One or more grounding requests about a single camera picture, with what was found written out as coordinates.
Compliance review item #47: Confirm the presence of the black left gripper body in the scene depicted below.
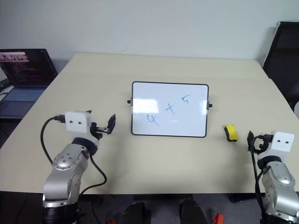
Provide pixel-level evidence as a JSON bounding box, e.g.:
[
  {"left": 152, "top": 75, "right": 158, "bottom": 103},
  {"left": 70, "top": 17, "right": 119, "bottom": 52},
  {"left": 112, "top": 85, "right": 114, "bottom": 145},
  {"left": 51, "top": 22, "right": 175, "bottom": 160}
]
[{"left": 90, "top": 121, "right": 111, "bottom": 141}]

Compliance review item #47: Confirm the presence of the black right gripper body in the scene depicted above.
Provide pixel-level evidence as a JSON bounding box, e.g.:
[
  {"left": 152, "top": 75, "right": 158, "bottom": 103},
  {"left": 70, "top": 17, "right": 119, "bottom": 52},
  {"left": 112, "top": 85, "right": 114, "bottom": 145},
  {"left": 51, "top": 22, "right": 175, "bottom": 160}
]
[{"left": 253, "top": 139, "right": 270, "bottom": 154}]

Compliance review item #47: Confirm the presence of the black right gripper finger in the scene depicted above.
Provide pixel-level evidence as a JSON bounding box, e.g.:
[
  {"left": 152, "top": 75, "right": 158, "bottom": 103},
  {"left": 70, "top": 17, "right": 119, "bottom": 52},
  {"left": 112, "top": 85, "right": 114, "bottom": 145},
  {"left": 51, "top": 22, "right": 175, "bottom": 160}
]
[{"left": 247, "top": 131, "right": 256, "bottom": 153}]

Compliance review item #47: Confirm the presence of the yellow and black eraser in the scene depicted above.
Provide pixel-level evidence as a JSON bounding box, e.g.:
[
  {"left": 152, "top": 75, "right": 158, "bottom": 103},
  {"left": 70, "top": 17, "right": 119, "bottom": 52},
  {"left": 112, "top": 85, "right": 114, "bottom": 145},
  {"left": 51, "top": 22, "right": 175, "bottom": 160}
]
[{"left": 224, "top": 124, "right": 240, "bottom": 142}]

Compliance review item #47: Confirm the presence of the small black-framed whiteboard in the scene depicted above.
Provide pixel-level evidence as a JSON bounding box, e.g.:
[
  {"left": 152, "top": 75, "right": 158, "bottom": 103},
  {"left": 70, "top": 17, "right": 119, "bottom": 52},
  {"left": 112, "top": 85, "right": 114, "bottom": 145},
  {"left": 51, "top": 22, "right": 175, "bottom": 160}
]
[{"left": 127, "top": 81, "right": 214, "bottom": 139}]

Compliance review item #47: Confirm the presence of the open blue laptop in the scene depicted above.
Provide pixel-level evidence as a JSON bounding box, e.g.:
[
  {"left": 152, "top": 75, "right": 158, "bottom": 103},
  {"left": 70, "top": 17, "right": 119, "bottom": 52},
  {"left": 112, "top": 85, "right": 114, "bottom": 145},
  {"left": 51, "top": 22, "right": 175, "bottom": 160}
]
[{"left": 0, "top": 48, "right": 59, "bottom": 118}]

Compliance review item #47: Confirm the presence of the small orange object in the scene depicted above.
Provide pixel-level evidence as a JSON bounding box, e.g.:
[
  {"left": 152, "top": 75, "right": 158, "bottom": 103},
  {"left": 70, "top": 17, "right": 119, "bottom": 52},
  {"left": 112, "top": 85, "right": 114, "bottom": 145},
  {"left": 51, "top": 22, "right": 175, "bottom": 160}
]
[{"left": 212, "top": 213, "right": 225, "bottom": 224}]

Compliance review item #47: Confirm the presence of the white paper sheet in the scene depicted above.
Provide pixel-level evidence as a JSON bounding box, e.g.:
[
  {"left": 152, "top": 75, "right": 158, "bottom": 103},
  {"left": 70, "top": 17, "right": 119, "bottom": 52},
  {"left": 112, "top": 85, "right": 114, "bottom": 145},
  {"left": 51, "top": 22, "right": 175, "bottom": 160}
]
[{"left": 0, "top": 84, "right": 14, "bottom": 102}]

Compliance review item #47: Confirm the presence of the black office chair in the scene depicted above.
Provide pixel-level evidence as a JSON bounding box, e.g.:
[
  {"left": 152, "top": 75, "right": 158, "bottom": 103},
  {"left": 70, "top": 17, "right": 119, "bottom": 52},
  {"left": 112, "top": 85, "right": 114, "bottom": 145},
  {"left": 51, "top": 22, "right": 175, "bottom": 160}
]
[{"left": 262, "top": 21, "right": 299, "bottom": 112}]

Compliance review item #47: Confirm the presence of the dark rounded shape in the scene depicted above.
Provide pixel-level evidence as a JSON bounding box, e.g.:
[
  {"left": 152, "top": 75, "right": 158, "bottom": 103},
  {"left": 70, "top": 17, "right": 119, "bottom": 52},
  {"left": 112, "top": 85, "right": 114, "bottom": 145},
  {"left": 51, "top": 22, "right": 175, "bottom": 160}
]
[
  {"left": 178, "top": 197, "right": 208, "bottom": 224},
  {"left": 122, "top": 201, "right": 150, "bottom": 224}
]

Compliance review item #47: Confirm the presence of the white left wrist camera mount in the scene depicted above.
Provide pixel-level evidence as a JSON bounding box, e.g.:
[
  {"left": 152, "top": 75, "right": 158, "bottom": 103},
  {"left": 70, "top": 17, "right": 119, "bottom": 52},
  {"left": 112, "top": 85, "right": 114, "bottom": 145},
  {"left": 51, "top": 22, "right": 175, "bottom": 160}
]
[{"left": 64, "top": 111, "right": 99, "bottom": 146}]

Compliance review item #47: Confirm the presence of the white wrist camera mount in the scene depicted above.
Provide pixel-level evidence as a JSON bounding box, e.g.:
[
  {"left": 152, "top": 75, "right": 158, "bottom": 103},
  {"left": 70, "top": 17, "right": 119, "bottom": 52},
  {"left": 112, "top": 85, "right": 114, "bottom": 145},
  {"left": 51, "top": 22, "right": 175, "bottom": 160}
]
[
  {"left": 265, "top": 131, "right": 295, "bottom": 162},
  {"left": 64, "top": 111, "right": 99, "bottom": 146}
]

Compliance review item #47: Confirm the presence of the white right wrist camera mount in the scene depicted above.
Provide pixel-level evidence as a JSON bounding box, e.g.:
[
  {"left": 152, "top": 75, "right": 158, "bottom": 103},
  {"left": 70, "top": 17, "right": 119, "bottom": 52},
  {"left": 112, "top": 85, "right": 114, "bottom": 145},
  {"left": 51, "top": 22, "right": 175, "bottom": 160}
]
[{"left": 265, "top": 131, "right": 295, "bottom": 162}]

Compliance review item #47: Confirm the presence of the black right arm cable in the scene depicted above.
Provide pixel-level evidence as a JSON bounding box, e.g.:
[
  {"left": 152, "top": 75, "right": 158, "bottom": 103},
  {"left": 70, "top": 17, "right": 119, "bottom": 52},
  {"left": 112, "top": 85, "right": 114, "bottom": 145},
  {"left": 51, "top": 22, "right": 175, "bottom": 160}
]
[{"left": 250, "top": 133, "right": 273, "bottom": 218}]

